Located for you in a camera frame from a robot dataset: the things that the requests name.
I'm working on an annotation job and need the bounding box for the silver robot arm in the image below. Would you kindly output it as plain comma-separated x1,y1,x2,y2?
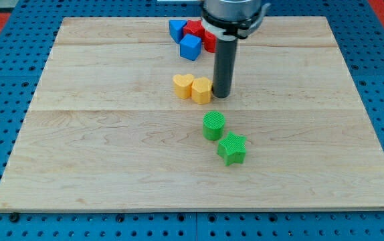
201,0,271,98

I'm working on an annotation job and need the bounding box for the green cylinder block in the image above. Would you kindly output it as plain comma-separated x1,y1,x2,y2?
203,110,225,141

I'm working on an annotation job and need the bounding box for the blue cube block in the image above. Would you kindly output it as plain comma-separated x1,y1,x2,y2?
179,34,202,61

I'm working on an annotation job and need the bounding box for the red star block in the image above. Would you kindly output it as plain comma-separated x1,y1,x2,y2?
183,20,205,39

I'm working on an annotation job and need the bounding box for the red block behind rod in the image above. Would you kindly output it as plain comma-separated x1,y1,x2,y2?
203,30,217,53

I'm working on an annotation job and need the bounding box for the blue triangle block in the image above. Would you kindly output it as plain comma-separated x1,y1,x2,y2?
169,19,187,44

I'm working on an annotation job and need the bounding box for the yellow heart block right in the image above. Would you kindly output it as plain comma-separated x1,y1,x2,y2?
191,77,213,104

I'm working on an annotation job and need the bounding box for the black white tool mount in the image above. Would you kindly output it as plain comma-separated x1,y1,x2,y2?
201,3,271,41

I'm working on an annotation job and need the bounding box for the yellow heart block left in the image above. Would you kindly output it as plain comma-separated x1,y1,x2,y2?
173,74,195,99

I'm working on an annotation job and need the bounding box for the green star block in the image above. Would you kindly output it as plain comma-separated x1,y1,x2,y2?
217,131,247,166

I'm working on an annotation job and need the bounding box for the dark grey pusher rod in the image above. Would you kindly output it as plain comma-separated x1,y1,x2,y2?
213,39,237,98

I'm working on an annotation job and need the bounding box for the yellow heart block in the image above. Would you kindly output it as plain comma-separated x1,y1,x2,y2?
173,74,195,99
191,77,213,104

